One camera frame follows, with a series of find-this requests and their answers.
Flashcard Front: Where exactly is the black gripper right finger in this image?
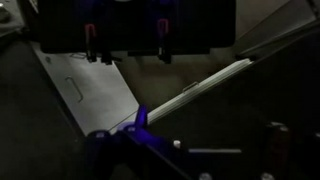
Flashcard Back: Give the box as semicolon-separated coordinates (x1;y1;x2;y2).
261;122;320;180

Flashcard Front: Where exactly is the white drawer front edge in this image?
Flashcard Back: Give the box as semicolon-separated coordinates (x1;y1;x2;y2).
147;58;253;124

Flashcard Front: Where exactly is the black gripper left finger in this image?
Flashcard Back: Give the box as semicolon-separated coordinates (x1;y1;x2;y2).
85;105;187;180

